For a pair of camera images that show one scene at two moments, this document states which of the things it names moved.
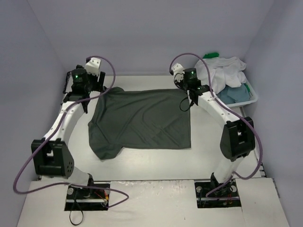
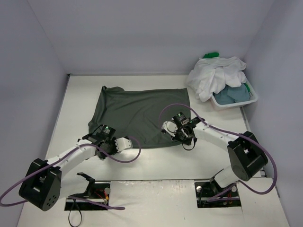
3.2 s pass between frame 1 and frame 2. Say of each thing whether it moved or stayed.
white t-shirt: stayed
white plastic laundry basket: stayed
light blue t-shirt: stayed
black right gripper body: moved
